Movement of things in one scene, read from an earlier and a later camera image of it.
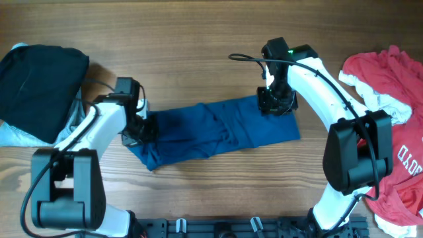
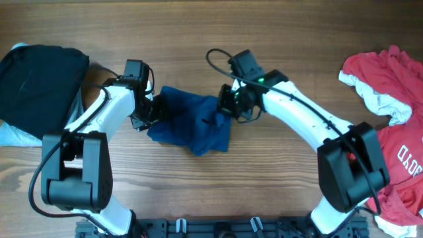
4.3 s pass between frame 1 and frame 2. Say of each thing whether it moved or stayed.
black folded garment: stayed
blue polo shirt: moved
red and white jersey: stayed
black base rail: stayed
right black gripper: moved
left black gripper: moved
